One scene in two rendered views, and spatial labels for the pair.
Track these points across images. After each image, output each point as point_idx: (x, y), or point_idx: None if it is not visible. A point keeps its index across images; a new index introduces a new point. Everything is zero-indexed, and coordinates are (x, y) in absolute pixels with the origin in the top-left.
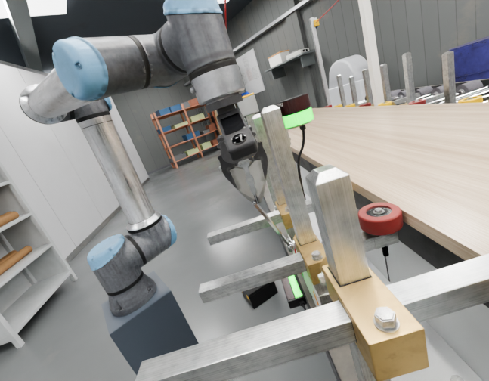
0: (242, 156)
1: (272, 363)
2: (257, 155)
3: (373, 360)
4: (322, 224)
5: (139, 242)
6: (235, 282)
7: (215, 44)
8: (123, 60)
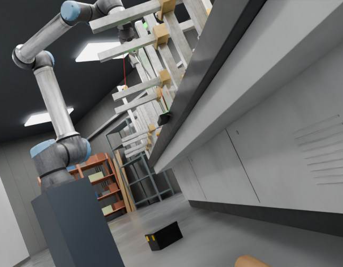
0: (127, 27)
1: (134, 45)
2: (134, 36)
3: (155, 30)
4: (146, 19)
5: (66, 144)
6: (129, 88)
7: (116, 0)
8: (85, 7)
